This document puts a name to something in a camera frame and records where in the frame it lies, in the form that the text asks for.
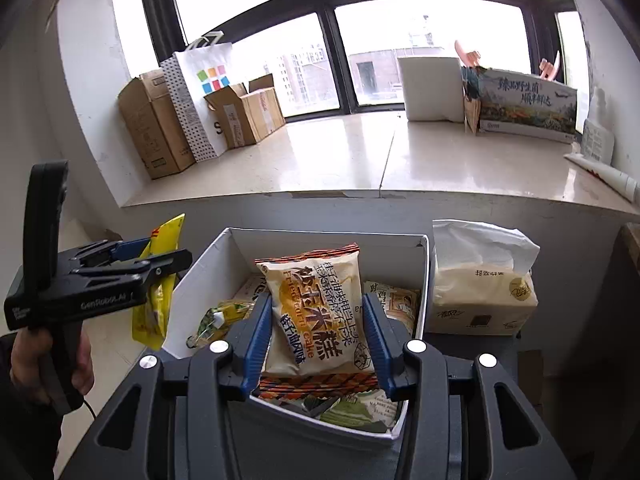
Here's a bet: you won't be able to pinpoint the pink toy figure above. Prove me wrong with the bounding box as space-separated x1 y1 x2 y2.
539 51 561 82
454 40 482 68

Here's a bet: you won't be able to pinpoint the tall brown cardboard box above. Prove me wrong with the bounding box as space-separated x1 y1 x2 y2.
117 71 197 181

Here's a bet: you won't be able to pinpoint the white tube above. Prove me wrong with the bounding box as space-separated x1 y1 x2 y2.
564 152 640 203

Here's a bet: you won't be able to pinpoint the white plastic bottle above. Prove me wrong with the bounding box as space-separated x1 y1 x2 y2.
581 87 615 165

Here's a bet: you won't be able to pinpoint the dark window frame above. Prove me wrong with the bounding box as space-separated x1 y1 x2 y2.
135 0 581 123

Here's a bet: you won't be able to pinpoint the person's left forearm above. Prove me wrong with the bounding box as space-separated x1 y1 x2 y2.
0 332 56 480

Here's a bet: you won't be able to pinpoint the white foam box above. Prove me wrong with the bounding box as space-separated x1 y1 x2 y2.
397 56 467 122

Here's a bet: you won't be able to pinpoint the marble window sill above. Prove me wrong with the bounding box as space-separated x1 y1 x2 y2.
120 107 640 208

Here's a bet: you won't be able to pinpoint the orange cream snack packet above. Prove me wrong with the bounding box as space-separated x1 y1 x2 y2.
254 242 383 403

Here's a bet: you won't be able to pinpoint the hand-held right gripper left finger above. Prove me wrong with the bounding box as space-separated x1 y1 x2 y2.
90 292 273 480

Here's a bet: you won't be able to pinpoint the person's left hand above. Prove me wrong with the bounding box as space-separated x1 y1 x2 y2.
10 330 96 406

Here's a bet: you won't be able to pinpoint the yellow green snack packet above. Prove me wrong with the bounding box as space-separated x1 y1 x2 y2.
187 299 256 351

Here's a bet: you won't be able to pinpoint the brown stone ledge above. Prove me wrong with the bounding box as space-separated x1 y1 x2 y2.
619 222 640 266

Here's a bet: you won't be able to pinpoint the tissue pack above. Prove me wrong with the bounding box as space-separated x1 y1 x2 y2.
427 219 541 337

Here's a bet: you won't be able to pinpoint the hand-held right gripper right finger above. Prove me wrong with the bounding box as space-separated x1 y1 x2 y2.
362 292 576 480

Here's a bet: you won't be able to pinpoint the white cardboard box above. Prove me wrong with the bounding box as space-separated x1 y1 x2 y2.
162 226 431 448

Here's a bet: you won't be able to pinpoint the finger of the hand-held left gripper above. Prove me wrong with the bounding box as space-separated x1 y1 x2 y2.
72 247 193 286
65 239 151 273

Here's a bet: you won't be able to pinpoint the white paper bag coloured squares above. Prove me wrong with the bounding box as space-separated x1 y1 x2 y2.
160 31 235 163

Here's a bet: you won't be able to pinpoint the open brown cardboard box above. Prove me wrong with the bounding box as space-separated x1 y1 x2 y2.
204 84 275 151
247 73 287 133

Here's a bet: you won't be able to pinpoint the cream illustrated snack packet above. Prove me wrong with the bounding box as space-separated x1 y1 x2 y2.
307 280 421 433

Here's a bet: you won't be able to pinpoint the small brown paper bag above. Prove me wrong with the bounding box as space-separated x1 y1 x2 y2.
462 92 483 136

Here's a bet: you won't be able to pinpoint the landscape printed box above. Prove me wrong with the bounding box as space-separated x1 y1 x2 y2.
462 66 578 142

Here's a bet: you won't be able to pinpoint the cream brown snack packet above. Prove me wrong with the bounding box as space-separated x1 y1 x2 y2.
234 275 267 307

